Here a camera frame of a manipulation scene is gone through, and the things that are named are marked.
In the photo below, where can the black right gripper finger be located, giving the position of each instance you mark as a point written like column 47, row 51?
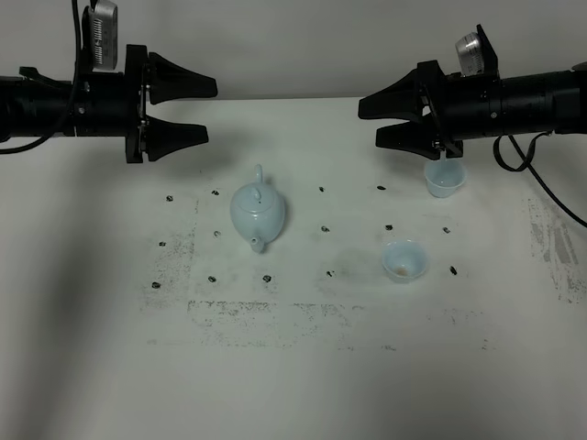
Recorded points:
column 402, row 100
column 418, row 134

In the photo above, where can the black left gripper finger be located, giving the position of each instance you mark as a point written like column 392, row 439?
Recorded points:
column 169, row 81
column 163, row 137

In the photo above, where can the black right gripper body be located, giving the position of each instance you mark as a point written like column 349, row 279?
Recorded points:
column 461, row 108

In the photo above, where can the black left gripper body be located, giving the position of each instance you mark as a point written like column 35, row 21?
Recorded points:
column 107, row 104

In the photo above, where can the light blue porcelain teapot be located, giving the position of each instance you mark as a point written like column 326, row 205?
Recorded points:
column 257, row 211

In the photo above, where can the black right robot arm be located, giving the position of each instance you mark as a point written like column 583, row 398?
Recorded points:
column 546, row 102

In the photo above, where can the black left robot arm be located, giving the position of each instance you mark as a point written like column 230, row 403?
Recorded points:
column 31, row 104

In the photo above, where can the far light blue teacup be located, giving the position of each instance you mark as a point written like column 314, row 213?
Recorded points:
column 444, row 177

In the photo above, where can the light blue teacup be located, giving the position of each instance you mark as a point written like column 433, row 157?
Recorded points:
column 444, row 177
column 404, row 261

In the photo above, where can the near light blue teacup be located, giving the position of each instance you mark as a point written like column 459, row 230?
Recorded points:
column 404, row 261

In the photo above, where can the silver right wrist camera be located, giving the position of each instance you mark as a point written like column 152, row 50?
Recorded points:
column 476, row 54

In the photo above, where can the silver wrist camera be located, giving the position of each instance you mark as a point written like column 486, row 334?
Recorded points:
column 476, row 54
column 100, row 32

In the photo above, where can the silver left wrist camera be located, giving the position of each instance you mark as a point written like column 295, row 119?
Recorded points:
column 100, row 32

